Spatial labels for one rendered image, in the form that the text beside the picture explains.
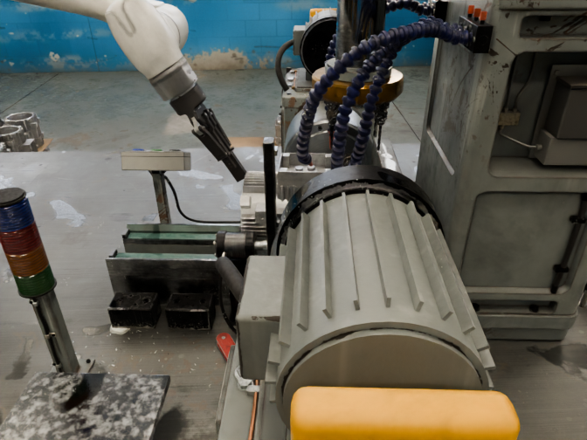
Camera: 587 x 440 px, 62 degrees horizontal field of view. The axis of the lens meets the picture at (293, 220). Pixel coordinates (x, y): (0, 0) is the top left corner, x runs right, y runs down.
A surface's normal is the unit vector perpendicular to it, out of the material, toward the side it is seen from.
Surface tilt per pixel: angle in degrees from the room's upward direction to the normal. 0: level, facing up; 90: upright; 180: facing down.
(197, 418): 0
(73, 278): 0
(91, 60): 90
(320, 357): 90
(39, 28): 90
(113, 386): 0
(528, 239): 90
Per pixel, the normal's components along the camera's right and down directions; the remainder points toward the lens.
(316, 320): -0.65, -0.66
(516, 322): -0.04, 0.51
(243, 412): 0.00, -0.86
